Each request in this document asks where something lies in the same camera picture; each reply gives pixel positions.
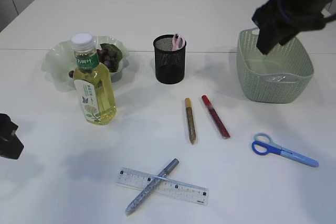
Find yellow tea drink bottle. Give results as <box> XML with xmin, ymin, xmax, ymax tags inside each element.
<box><xmin>71</xmin><ymin>33</ymin><xmax>117</xmax><ymax>125</ymax></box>

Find black mesh pen holder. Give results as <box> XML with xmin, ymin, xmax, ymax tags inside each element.
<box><xmin>153</xmin><ymin>34</ymin><xmax>187</xmax><ymax>84</ymax></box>

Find red glitter glue pen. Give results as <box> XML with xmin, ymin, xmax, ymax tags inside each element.
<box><xmin>202</xmin><ymin>95</ymin><xmax>230</xmax><ymax>139</ymax></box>

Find purple artificial grape bunch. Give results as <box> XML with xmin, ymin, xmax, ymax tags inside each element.
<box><xmin>68</xmin><ymin>41</ymin><xmax>123</xmax><ymax>80</ymax></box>

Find green woven plastic basket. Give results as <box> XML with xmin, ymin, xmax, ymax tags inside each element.
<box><xmin>236</xmin><ymin>28</ymin><xmax>314</xmax><ymax>103</ymax></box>

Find clear plastic sheet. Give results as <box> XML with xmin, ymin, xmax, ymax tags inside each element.
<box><xmin>265</xmin><ymin>75</ymin><xmax>287</xmax><ymax>82</ymax></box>

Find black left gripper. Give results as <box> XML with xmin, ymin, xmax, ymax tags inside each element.
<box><xmin>0</xmin><ymin>113</ymin><xmax>24</xmax><ymax>159</ymax></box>

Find blue scissors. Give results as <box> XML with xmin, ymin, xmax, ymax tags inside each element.
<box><xmin>251</xmin><ymin>133</ymin><xmax>319</xmax><ymax>168</ymax></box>

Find pink scissors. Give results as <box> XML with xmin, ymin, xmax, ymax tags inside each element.
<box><xmin>172</xmin><ymin>34</ymin><xmax>186</xmax><ymax>51</ymax></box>

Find silver blue glitter pen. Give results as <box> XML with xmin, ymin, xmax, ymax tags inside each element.
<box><xmin>125</xmin><ymin>158</ymin><xmax>179</xmax><ymax>216</ymax></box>

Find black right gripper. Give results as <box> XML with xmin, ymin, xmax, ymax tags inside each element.
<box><xmin>252</xmin><ymin>0</ymin><xmax>335</xmax><ymax>55</ymax></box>

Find clear plastic ruler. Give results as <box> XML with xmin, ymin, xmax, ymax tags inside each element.
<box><xmin>116</xmin><ymin>167</ymin><xmax>209</xmax><ymax>206</ymax></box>

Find gold glitter glue pen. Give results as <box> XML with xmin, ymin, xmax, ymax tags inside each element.
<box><xmin>184</xmin><ymin>98</ymin><xmax>196</xmax><ymax>145</ymax></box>

